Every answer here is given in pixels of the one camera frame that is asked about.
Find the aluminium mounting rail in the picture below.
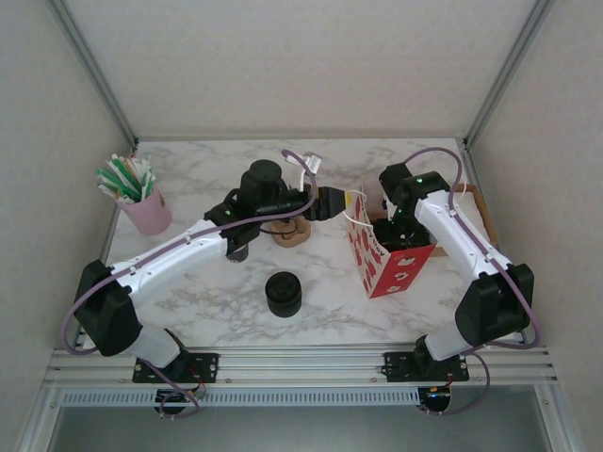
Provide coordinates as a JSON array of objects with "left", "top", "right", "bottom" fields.
[{"left": 41, "top": 347, "right": 560, "bottom": 388}]

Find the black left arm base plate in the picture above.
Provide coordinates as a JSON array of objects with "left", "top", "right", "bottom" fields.
[{"left": 131, "top": 352, "right": 220, "bottom": 383}]

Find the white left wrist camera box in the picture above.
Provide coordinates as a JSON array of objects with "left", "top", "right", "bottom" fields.
[{"left": 300, "top": 153, "right": 323, "bottom": 189}]

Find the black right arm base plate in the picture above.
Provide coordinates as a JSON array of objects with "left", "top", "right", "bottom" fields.
[{"left": 383, "top": 350, "right": 471, "bottom": 382}]

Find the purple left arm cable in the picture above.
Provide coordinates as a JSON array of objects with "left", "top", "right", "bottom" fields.
[{"left": 63, "top": 149, "right": 318, "bottom": 420}]

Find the aluminium frame post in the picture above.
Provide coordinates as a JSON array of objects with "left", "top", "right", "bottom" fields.
[
  {"left": 46, "top": 0, "right": 140, "bottom": 148},
  {"left": 463, "top": 0, "right": 557, "bottom": 152}
]

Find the white slotted cable duct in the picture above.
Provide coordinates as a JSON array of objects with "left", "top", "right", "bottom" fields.
[{"left": 60, "top": 388, "right": 420, "bottom": 407}]

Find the brown cardboard tray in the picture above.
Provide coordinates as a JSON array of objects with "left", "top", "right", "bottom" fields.
[{"left": 432, "top": 184, "right": 498, "bottom": 259}]

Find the white napkin stack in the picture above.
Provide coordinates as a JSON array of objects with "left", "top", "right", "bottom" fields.
[{"left": 451, "top": 192, "right": 489, "bottom": 236}]

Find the stack of black cup lids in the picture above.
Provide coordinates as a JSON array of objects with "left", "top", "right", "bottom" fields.
[{"left": 265, "top": 271, "right": 303, "bottom": 319}]

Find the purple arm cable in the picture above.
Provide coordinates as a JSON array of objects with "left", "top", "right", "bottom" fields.
[
  {"left": 63, "top": 149, "right": 318, "bottom": 420},
  {"left": 404, "top": 148, "right": 543, "bottom": 418}
]

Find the white red printed paper bag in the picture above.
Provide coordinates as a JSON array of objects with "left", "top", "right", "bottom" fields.
[{"left": 342, "top": 182, "right": 437, "bottom": 300}]

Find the pink straw holder cup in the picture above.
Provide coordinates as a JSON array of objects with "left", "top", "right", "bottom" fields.
[{"left": 116, "top": 187, "right": 173, "bottom": 235}]

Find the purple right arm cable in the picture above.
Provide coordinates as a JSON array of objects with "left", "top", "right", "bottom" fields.
[{"left": 404, "top": 148, "right": 543, "bottom": 418}]

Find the stack of brown pulp carriers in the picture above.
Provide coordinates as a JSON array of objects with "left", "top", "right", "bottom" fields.
[{"left": 266, "top": 218, "right": 312, "bottom": 250}]

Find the small black circuit board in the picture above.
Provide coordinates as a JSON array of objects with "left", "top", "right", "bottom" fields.
[
  {"left": 155, "top": 388, "right": 197, "bottom": 418},
  {"left": 418, "top": 386, "right": 456, "bottom": 415}
]

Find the white wrapped straw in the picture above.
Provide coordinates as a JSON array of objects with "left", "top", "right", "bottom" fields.
[
  {"left": 136, "top": 156, "right": 153, "bottom": 189},
  {"left": 108, "top": 153, "right": 138, "bottom": 189},
  {"left": 98, "top": 183, "right": 131, "bottom": 203}
]

